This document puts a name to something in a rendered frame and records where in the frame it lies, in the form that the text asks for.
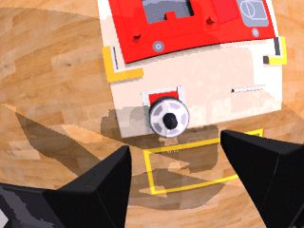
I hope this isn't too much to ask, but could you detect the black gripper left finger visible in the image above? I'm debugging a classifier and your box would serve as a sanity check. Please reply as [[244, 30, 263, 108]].
[[0, 144, 132, 228]]

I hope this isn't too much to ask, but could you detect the yellow rectangular outline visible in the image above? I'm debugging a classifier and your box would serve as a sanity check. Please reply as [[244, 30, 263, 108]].
[[143, 128, 262, 195]]

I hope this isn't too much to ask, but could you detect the black wheel with white hub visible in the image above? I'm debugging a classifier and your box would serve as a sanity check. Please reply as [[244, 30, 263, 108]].
[[148, 95, 190, 138]]

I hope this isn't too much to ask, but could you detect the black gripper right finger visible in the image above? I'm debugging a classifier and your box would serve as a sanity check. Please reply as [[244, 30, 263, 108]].
[[219, 129, 304, 228]]

